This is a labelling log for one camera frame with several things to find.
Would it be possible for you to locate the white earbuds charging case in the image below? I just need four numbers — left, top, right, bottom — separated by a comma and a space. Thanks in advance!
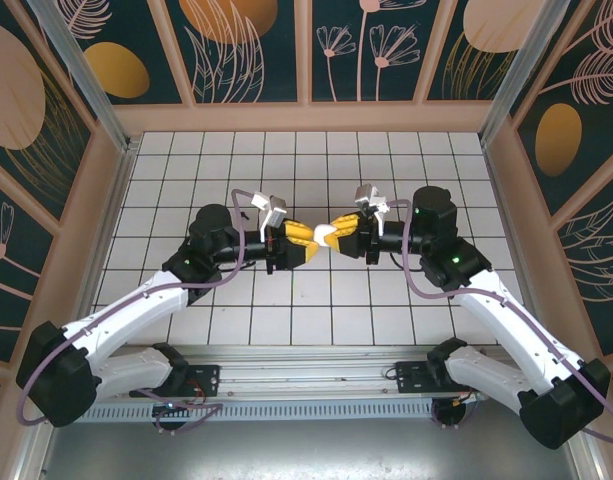
313, 224, 338, 250

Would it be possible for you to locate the grey metal sheet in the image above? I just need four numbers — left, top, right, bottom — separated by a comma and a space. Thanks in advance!
33, 419, 595, 480

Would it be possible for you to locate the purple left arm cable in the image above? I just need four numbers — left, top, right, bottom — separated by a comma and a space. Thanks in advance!
18, 188, 225, 436

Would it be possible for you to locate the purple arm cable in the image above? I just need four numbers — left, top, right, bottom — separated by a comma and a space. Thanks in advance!
385, 198, 613, 444
18, 188, 225, 436

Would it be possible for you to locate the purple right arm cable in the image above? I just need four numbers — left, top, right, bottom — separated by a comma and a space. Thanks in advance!
385, 198, 613, 444

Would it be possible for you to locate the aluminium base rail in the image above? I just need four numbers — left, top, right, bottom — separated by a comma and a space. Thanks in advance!
125, 343, 492, 404

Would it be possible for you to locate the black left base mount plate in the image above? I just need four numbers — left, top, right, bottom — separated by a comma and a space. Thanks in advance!
183, 364, 222, 400

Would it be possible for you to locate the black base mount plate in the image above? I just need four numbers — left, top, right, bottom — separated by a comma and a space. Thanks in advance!
183, 364, 222, 400
394, 360, 440, 396

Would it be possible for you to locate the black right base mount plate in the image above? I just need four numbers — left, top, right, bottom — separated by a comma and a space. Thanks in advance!
394, 360, 440, 396

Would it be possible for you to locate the grey perforated cable duct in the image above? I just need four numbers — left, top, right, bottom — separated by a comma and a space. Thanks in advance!
78, 403, 437, 424

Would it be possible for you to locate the aluminium frame post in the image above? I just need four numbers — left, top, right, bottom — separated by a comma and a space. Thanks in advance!
25, 0, 140, 154
478, 0, 572, 146

